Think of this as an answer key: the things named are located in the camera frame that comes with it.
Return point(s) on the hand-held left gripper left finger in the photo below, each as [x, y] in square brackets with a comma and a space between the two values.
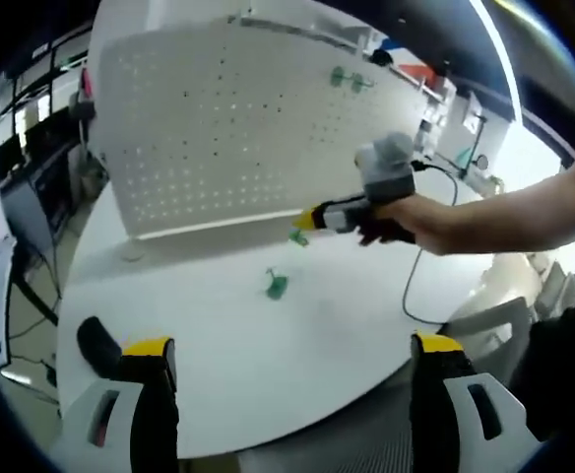
[120, 424]

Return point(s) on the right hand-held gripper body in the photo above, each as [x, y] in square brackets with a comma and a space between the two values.
[388, 177]

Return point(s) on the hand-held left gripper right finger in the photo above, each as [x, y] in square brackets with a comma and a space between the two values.
[455, 424]

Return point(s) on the white perforated mounting plate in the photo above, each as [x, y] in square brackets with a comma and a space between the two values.
[209, 138]

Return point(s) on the person's right hand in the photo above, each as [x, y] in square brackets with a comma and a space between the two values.
[396, 224]

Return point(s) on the black oval object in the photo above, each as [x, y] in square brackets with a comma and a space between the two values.
[98, 345]

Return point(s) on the dark tripod stand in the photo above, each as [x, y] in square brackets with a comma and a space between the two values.
[475, 148]

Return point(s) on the person's black shirt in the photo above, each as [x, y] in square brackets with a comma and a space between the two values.
[563, 369]

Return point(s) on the ceiling light strip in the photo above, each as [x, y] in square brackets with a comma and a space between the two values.
[506, 74]

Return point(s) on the cream chair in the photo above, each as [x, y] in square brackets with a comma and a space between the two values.
[514, 276]

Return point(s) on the dark equipment cabinet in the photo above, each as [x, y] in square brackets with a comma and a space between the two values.
[36, 197]

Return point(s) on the black computer monitor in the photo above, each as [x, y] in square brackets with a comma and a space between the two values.
[11, 155]

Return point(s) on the white wall shelf rack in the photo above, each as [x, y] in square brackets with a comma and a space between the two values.
[292, 32]

